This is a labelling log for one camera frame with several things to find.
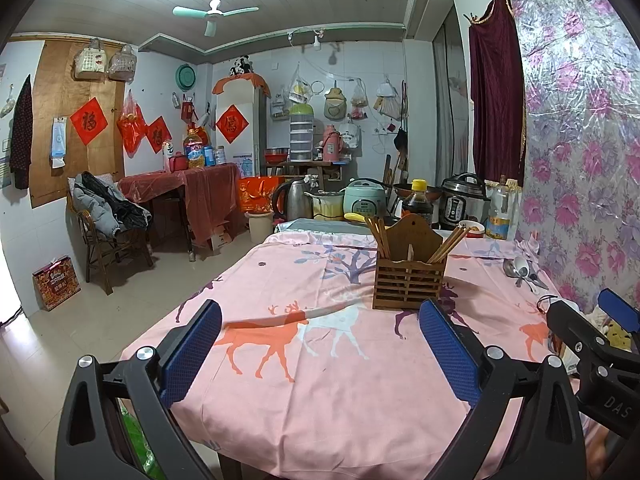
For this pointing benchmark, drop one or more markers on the set of wooden chopsticks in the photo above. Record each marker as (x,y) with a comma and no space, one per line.
(381,240)

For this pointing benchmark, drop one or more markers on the clear plastic hanging bag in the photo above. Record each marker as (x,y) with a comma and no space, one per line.
(300,87)

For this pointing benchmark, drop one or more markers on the grey folded cloth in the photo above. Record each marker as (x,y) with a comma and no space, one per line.
(320,226)

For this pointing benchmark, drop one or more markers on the dark hanging coat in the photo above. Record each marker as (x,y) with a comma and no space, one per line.
(21,135)

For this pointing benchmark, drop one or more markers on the panda plush toy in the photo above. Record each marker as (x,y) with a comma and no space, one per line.
(241,66)

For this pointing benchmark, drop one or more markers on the floral plastic wall sheet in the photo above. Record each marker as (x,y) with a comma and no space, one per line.
(580,135)

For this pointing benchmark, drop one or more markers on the wooden chopstick holder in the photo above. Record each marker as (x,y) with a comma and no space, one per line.
(407,280)

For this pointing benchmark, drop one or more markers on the pink thermos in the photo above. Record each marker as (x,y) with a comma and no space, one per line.
(331,145)

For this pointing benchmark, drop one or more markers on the side table red cloth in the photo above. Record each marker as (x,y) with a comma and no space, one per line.
(205,195)

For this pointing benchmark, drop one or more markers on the blue white hanging packet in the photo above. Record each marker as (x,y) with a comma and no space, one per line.
(58,142)

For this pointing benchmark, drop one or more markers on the beige hanging pocket bag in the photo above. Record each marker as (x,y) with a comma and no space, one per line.
(334,106)

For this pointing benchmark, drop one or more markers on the white refrigerator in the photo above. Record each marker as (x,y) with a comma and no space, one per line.
(237,160)

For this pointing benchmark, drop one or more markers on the white ceramic spoon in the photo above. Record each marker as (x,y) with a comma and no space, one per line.
(521,267)

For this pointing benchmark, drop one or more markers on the red plastic hanging bag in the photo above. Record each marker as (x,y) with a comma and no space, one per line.
(131,127)

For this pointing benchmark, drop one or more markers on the red diamond paper decoration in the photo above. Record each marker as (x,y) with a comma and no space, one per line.
(159,135)
(232,124)
(90,122)

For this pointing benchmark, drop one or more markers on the orange cloth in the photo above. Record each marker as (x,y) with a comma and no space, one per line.
(240,80)

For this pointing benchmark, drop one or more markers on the cream enamel pot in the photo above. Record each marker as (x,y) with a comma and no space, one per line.
(325,206)

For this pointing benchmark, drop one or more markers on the red pot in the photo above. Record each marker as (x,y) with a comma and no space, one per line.
(177,163)

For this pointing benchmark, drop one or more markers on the silver black pressure cooker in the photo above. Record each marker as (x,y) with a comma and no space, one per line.
(462,205)

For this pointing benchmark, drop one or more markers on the white carton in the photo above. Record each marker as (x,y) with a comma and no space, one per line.
(168,157)

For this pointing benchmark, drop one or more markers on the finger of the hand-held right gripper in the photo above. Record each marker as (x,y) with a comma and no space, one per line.
(580,335)
(620,310)

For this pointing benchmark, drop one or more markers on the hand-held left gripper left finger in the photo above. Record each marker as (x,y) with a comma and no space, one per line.
(190,350)

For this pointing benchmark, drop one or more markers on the light green rice cooker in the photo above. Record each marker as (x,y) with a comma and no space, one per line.
(365,200)

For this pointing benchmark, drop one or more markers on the dark soy sauce bottle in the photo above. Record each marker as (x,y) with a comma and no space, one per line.
(417,205)

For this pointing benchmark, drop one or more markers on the wooden board door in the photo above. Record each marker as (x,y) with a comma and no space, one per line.
(50,85)

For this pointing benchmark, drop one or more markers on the white bucket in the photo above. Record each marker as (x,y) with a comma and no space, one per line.
(260,225)

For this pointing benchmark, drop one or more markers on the clear bottle yellow label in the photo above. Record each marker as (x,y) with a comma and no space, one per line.
(497,215)

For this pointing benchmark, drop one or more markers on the large cooking oil bottle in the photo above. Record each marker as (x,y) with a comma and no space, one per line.
(195,152)

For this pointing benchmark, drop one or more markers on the steel electric kettle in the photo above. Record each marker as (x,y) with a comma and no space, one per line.
(295,202)

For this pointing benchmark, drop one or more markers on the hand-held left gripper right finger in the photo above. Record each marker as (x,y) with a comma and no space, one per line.
(447,350)

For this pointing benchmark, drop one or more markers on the red basin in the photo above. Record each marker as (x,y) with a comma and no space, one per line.
(276,155)

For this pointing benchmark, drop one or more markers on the pink deer print tablecloth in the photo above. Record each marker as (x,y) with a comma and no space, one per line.
(325,385)

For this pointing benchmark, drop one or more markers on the wooden chair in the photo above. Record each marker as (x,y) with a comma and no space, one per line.
(100,255)

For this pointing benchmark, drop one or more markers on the yellow plastic scoop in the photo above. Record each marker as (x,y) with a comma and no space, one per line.
(357,218)

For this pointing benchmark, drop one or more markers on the cardboard box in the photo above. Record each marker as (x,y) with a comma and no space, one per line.
(221,237)

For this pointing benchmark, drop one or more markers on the teal ceiling fan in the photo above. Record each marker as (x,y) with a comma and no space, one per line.
(215,10)

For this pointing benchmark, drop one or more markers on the red orange gift bag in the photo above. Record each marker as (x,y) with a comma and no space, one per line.
(260,195)

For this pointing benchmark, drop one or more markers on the brown wok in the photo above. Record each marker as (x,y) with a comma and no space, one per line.
(402,191)

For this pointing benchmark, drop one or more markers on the white bowl red rim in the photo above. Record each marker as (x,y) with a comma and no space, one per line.
(471,230)

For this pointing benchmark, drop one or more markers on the red gift box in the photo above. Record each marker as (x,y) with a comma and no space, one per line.
(56,285)

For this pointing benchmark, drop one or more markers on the teal round basin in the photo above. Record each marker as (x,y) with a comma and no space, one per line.
(185,76)

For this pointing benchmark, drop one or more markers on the green lidded stacked container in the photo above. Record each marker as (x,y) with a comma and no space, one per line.
(302,132)

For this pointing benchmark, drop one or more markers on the white woven hanging bag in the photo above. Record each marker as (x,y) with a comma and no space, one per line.
(90,62)

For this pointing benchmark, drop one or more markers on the pile of dark jackets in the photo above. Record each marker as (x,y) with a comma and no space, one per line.
(105,205)

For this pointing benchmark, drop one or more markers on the white printed plastic bag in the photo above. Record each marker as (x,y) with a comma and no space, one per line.
(351,135)

